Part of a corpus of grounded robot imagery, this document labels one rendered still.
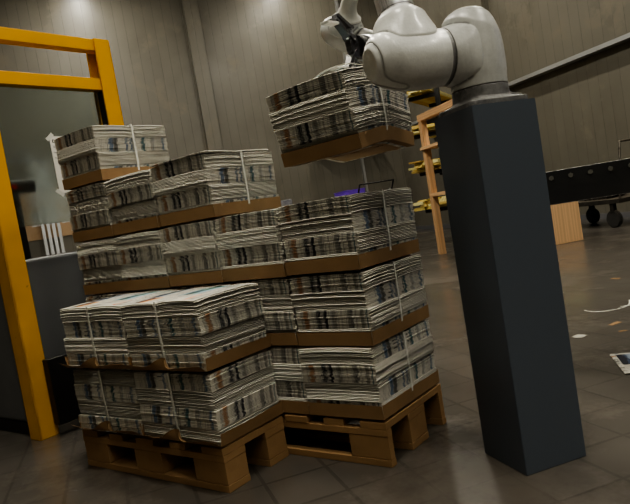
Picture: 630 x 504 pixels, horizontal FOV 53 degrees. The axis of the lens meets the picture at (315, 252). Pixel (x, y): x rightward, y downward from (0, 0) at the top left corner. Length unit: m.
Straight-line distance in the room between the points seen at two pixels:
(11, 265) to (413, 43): 2.03
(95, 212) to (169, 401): 0.97
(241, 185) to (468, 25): 1.01
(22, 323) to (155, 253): 0.83
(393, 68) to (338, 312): 0.74
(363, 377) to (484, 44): 1.00
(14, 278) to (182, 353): 1.23
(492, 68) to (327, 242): 0.67
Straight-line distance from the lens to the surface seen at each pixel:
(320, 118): 1.86
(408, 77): 1.70
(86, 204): 2.80
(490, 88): 1.79
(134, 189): 2.52
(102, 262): 2.76
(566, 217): 7.53
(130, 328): 2.17
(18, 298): 3.04
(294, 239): 1.99
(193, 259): 2.32
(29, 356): 3.07
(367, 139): 1.84
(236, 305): 2.01
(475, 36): 1.80
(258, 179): 2.42
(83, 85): 3.43
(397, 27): 1.73
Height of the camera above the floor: 0.79
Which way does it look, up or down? 4 degrees down
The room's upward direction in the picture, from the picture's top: 10 degrees counter-clockwise
